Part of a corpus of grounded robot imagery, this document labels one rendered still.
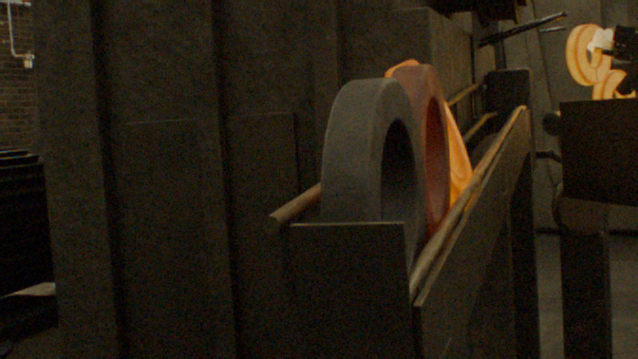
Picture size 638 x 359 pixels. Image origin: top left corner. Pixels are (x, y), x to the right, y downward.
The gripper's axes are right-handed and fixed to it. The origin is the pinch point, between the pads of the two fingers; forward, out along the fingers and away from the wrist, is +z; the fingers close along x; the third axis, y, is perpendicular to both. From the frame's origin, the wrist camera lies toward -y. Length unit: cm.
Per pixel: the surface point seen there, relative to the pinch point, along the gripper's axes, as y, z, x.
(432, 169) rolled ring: -1, -65, 120
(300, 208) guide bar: 2, -78, 146
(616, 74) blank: -6.4, -3.8, -9.0
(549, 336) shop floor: -90, 5, -18
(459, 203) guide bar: -2, -73, 124
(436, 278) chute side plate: -1, -85, 139
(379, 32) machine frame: 7, -29, 98
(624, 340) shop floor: -85, -13, -28
